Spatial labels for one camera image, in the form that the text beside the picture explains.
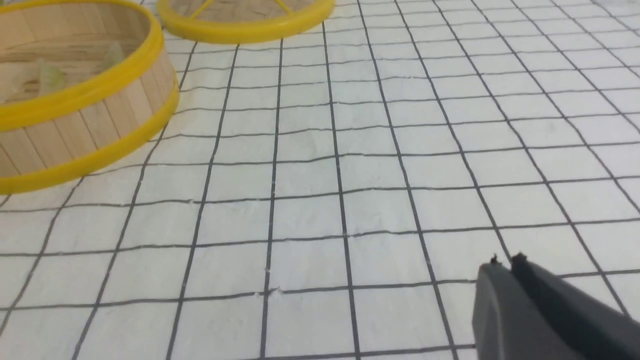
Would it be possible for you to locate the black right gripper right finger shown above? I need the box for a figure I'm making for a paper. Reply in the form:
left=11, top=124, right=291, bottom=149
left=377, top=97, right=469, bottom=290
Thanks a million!
left=510, top=253, right=639, bottom=360

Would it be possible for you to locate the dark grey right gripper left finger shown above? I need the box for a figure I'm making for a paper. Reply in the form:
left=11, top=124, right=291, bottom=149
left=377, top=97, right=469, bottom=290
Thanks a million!
left=471, top=259, right=585, bottom=360

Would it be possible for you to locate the pale green dumpling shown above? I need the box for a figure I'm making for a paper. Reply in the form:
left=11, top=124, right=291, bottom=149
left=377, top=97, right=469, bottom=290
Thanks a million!
left=37, top=59, right=67, bottom=97

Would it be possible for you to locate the green tinted dumpling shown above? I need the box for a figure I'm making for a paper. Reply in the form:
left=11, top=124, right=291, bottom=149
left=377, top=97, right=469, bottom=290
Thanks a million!
left=102, top=41, right=125, bottom=69

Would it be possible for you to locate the yellow rimmed bamboo steamer lid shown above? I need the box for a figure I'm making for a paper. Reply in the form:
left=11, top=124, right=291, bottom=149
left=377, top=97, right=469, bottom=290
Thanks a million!
left=157, top=0, right=336, bottom=44

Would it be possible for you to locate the yellow rimmed bamboo steamer tray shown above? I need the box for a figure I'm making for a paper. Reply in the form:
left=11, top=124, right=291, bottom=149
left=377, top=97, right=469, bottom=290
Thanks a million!
left=1, top=0, right=179, bottom=195

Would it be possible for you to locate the white black grid tablecloth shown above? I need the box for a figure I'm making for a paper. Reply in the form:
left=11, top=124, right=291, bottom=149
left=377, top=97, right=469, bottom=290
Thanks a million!
left=1, top=0, right=640, bottom=360

